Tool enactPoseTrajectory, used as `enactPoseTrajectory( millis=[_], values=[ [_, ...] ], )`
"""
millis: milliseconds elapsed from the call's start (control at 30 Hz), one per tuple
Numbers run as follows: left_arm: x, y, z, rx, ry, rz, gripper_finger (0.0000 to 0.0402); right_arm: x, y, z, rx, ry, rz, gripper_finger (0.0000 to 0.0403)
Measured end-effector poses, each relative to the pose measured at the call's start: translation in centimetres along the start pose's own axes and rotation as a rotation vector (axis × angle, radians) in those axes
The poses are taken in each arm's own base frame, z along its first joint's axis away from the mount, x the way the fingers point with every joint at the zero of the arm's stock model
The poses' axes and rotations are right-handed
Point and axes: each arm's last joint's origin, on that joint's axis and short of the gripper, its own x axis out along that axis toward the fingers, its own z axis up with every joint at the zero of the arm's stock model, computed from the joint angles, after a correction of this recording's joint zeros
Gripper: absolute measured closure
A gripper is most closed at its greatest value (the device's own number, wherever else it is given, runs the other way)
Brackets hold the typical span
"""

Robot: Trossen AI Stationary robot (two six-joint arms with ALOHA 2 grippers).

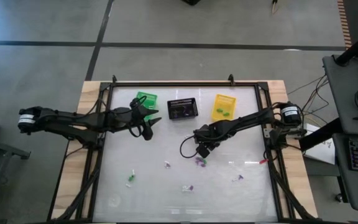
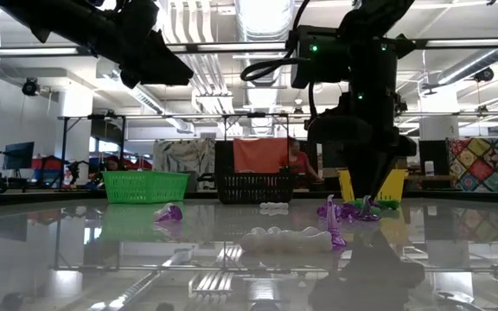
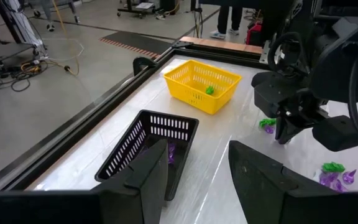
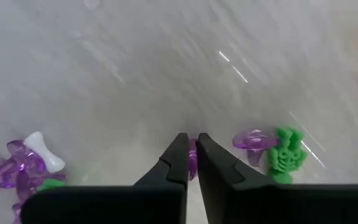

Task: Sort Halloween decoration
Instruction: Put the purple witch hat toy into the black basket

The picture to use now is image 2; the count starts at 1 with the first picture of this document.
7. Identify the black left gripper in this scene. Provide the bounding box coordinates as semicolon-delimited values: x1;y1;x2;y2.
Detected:
88;0;195;90

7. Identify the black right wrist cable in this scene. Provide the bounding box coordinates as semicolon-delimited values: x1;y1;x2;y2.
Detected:
239;0;319;117

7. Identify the long ceiling light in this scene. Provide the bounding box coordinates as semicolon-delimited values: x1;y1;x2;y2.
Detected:
421;37;498;48
166;41;289;53
0;46;81;57

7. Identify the person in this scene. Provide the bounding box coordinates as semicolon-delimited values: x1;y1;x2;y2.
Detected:
278;137;325;183
104;155;123;172

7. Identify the green plastic toy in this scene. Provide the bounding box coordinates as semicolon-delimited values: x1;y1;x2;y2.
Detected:
347;198;402;212

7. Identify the black ceiling camera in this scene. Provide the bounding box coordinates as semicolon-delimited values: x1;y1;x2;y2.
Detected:
472;67;495;84
21;77;42;98

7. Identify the orange cloth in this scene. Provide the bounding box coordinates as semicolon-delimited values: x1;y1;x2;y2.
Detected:
233;137;290;175

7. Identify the black plastic basket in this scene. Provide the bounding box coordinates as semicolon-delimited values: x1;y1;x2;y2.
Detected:
214;172;296;205

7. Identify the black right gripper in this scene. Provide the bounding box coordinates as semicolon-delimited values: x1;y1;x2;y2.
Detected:
305;38;418;200

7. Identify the colourful patchwork quilt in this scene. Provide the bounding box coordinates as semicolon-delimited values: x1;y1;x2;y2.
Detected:
446;136;498;194

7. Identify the yellow plastic basket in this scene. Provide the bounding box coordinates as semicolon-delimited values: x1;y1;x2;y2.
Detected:
337;168;410;204

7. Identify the purple plastic witch hat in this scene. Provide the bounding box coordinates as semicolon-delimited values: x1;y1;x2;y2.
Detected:
323;194;348;249
355;194;382;223

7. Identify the silver ceiling duct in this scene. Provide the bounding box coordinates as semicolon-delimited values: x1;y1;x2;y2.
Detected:
231;0;297;139
437;47;498;86

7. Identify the leaf pattern cloth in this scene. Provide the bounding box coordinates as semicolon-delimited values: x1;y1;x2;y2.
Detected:
152;138;217;176

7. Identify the green plastic basket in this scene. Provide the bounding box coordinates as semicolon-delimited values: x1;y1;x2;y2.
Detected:
101;170;190;205

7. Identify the black monitor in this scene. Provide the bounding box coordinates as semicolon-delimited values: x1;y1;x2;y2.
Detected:
3;141;35;171
418;140;449;176

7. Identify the black rig frame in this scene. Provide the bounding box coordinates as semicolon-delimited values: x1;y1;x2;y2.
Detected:
56;112;291;191

